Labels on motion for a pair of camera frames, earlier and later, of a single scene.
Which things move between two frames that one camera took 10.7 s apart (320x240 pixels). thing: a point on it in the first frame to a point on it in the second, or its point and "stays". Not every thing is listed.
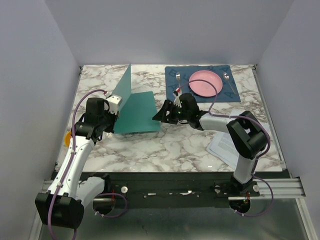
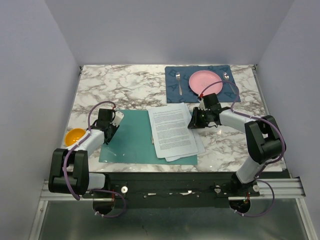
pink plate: (203, 88) stays
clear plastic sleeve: (224, 147) to (171, 138)
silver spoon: (226, 76) stays
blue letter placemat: (177, 79) stays
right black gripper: (160, 115) to (195, 122)
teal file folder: (138, 112) to (132, 143)
